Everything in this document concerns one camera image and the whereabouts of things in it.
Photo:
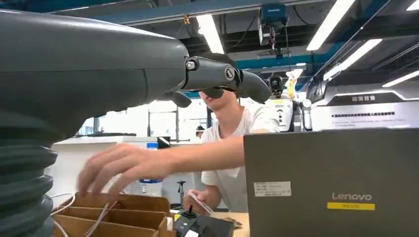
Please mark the person's left hand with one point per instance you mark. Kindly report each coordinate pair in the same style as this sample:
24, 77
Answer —
124, 163

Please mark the person's right hand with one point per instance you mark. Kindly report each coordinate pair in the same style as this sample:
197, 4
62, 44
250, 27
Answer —
194, 204

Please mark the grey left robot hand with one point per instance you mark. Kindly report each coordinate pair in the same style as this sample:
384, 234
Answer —
82, 65

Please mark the white card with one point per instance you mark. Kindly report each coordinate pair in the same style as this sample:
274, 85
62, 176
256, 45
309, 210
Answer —
203, 206

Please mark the black small stand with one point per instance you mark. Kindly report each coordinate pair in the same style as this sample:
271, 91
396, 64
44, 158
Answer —
181, 193

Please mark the black joystick controller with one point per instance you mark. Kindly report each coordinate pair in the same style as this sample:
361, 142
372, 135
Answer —
203, 227

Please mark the clear water bottle blue cap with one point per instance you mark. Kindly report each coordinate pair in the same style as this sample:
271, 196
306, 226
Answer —
151, 188

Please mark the wooden card box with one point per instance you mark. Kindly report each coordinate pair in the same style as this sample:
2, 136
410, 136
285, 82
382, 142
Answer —
131, 216

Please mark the white counter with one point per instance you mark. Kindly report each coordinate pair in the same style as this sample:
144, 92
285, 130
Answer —
72, 157

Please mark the background person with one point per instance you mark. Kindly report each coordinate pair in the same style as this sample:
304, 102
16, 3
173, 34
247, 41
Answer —
199, 131

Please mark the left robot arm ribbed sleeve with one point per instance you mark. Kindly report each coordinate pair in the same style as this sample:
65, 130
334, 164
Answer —
23, 183

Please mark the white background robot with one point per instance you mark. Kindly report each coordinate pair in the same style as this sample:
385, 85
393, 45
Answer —
283, 111

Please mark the long ceiling light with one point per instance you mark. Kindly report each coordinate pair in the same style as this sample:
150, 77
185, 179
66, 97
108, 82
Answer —
401, 79
414, 5
211, 34
353, 59
330, 24

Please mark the grey laptop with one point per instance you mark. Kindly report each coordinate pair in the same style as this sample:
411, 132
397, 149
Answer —
327, 163

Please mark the blue ceiling mounted device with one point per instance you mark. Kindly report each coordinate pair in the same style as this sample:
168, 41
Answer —
272, 19

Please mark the white wall sign board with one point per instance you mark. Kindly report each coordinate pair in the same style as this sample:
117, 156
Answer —
363, 114

